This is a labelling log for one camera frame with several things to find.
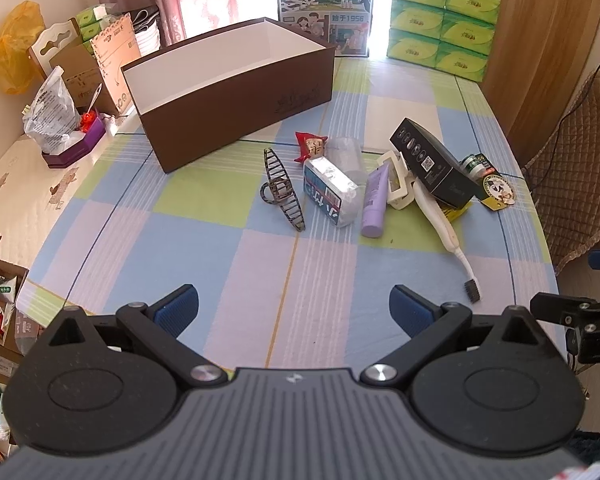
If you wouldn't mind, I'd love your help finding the yellow snack packet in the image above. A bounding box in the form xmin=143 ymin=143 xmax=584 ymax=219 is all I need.
xmin=440 ymin=203 xmax=471 ymax=222

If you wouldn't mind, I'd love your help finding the white electric toothbrush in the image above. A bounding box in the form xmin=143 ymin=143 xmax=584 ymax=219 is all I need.
xmin=412 ymin=180 xmax=481 ymax=304

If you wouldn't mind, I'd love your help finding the white hair claw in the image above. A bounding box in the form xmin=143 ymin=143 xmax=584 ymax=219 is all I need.
xmin=377 ymin=151 xmax=415 ymax=210

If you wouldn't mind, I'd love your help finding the green ointment packet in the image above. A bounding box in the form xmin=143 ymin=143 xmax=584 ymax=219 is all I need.
xmin=460 ymin=153 xmax=516 ymax=211

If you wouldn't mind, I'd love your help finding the purple cream tube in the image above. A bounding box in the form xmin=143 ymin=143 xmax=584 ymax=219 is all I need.
xmin=361 ymin=162 xmax=389 ymax=238

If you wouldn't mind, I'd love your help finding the black shaver box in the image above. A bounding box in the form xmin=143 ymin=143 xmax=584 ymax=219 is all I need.
xmin=390 ymin=118 xmax=478 ymax=209

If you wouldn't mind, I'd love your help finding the brown patterned hair claw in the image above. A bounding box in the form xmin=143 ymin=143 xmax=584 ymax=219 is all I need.
xmin=260 ymin=148 xmax=306 ymax=232

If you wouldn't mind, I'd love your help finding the clear plastic cup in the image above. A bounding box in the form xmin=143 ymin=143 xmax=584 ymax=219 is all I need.
xmin=325 ymin=138 xmax=367 ymax=185

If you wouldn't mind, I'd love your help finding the red snack packet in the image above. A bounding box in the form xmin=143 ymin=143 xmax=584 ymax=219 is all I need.
xmin=296 ymin=132 xmax=328 ymax=164

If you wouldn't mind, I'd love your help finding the checked tablecloth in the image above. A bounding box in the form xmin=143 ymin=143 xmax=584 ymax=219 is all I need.
xmin=17 ymin=58 xmax=557 ymax=370

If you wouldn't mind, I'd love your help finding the purple tray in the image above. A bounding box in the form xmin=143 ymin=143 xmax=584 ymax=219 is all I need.
xmin=42 ymin=114 xmax=106 ymax=169

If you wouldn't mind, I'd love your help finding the brown storage box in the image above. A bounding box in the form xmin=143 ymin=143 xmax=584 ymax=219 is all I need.
xmin=122 ymin=18 xmax=335 ymax=174

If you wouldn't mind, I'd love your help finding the clear printed plastic bag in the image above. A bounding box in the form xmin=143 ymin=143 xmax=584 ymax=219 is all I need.
xmin=22 ymin=66 xmax=85 ymax=155

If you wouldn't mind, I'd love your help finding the brown cardboard box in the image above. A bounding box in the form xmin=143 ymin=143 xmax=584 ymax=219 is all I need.
xmin=50 ymin=14 xmax=140 ymax=116

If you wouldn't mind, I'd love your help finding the yellow plastic bag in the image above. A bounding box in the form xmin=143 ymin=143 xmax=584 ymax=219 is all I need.
xmin=0 ymin=0 xmax=45 ymax=96

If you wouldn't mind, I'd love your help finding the green tissue pack stack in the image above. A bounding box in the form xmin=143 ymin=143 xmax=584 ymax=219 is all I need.
xmin=387 ymin=0 xmax=502 ymax=82

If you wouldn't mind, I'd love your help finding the white cutout cardboard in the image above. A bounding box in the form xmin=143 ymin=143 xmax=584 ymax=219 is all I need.
xmin=28 ymin=18 xmax=81 ymax=79

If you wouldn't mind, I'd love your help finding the blue milk carton box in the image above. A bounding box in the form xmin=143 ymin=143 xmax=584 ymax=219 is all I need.
xmin=274 ymin=0 xmax=376 ymax=58

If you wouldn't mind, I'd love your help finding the black cable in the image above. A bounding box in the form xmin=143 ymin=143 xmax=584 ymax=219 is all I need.
xmin=522 ymin=45 xmax=600 ymax=172

